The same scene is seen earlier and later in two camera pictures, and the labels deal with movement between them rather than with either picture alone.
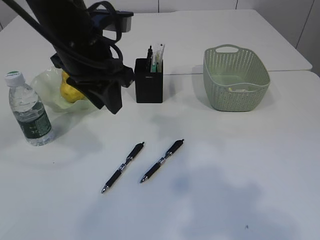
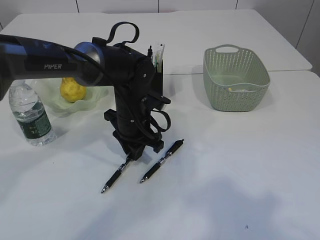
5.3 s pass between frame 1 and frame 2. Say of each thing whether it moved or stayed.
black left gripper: moved
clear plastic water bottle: stayed
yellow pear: stayed
